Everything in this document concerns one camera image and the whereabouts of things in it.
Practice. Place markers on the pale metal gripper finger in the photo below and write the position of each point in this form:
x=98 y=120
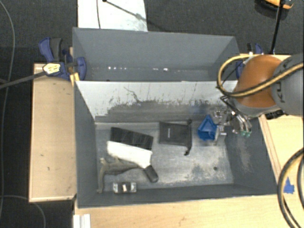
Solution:
x=219 y=130
x=218 y=116

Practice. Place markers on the grey metal bin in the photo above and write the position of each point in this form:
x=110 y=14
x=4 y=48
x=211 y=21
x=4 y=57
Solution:
x=190 y=165

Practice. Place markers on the small grey metal block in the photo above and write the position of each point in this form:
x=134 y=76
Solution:
x=124 y=187

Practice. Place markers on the pale wood board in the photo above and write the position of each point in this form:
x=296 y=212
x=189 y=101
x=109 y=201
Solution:
x=52 y=136

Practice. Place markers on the dark green flat block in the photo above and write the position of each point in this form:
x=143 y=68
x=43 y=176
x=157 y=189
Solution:
x=130 y=136

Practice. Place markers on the blue plastic box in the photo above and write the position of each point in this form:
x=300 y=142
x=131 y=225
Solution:
x=206 y=128

